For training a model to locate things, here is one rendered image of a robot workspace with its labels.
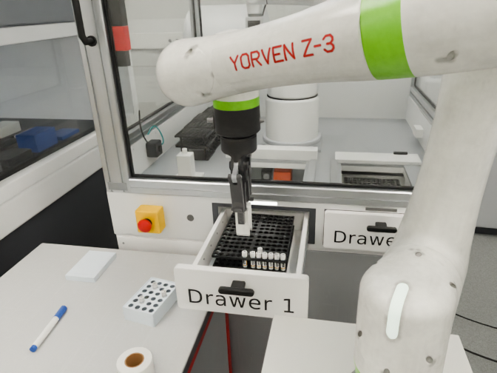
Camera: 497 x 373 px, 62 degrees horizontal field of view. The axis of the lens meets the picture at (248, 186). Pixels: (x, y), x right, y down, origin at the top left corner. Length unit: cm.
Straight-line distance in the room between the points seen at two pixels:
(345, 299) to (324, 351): 46
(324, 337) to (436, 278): 32
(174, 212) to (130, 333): 37
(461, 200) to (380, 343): 25
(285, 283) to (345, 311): 48
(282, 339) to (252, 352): 61
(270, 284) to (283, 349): 13
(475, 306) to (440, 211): 178
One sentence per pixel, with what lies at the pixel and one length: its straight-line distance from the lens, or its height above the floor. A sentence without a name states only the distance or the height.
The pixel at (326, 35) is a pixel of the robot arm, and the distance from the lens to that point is 52.
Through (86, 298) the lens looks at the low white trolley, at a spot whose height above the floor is 76.
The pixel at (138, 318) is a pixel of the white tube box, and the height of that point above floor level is 78.
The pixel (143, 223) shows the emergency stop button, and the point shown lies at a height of 89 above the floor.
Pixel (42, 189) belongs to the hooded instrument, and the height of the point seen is 87.
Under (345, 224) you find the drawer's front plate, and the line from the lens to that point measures 113.
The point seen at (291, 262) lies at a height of 84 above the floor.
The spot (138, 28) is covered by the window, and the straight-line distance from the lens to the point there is 113.
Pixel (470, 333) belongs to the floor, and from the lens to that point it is 229.
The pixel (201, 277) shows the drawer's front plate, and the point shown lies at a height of 91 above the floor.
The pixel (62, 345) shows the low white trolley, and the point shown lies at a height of 76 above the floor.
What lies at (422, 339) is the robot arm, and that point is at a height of 103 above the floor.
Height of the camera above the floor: 144
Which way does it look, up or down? 24 degrees down
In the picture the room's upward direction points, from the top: 2 degrees counter-clockwise
